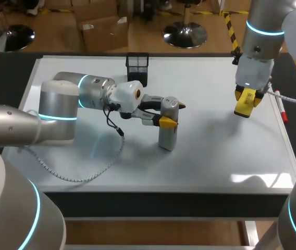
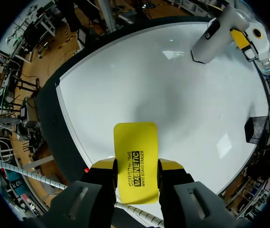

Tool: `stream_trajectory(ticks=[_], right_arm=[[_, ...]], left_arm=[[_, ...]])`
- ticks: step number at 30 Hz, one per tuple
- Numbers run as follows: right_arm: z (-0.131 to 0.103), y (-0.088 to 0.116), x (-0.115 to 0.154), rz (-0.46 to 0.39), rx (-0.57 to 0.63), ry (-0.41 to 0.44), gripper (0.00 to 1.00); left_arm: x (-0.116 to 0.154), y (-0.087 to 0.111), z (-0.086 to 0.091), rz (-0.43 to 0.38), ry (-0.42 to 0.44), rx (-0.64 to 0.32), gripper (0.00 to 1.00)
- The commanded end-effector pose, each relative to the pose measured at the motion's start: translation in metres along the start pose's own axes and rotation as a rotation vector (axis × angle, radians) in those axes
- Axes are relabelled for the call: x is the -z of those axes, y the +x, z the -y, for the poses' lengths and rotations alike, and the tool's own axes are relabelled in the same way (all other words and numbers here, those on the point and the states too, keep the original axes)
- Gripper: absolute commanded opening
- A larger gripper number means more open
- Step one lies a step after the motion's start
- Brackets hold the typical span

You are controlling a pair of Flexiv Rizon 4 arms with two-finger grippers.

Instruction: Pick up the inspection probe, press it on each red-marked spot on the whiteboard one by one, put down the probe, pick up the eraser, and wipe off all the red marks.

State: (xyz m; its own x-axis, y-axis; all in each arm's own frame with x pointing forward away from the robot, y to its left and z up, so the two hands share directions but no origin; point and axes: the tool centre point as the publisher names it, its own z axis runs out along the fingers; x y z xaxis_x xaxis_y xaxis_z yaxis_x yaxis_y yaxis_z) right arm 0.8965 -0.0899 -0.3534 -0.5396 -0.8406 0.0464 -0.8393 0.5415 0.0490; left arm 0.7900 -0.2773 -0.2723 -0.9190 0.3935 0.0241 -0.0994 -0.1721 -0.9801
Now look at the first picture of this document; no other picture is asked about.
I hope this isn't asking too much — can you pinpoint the grey hand-held probe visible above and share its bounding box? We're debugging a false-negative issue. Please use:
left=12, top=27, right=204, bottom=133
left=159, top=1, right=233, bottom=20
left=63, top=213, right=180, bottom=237
left=158, top=96, right=182, bottom=152

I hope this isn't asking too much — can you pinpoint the large whiteboard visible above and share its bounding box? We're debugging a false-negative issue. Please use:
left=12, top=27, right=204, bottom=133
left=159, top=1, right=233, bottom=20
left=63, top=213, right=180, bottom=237
left=1, top=54, right=296, bottom=194

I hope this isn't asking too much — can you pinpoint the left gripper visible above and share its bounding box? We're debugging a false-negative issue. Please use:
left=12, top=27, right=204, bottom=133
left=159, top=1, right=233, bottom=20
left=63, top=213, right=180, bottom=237
left=108, top=80, right=187, bottom=130

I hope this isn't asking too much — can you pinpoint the red marker pen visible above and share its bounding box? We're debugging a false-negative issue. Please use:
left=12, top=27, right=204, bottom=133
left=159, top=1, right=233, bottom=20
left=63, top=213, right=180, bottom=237
left=275, top=90, right=289, bottom=123

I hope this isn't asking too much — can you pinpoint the black mesh cup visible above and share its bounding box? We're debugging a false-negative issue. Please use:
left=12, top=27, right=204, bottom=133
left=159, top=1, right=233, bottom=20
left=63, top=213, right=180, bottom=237
left=125, top=52, right=150, bottom=88

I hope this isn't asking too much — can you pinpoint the yellow eraser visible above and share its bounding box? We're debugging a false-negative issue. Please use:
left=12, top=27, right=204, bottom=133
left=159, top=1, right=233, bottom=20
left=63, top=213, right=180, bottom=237
left=233, top=87, right=257, bottom=119

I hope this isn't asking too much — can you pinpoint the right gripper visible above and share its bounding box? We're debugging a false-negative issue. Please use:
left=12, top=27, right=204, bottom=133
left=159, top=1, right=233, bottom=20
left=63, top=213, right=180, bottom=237
left=234, top=53, right=275, bottom=108

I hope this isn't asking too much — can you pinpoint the white cable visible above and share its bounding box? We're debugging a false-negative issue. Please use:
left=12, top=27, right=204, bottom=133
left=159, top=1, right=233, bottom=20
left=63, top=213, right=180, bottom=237
left=19, top=103, right=126, bottom=183
left=266, top=82, right=296, bottom=105

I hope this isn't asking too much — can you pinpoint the chrome round stand base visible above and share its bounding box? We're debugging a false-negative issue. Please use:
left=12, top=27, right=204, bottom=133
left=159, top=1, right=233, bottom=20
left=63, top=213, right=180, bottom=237
left=0, top=24, right=35, bottom=53
left=162, top=21, right=208, bottom=49

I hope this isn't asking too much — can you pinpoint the brown cardboard box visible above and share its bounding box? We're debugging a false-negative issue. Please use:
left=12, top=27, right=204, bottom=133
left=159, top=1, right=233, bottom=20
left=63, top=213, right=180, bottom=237
left=79, top=15, right=131, bottom=53

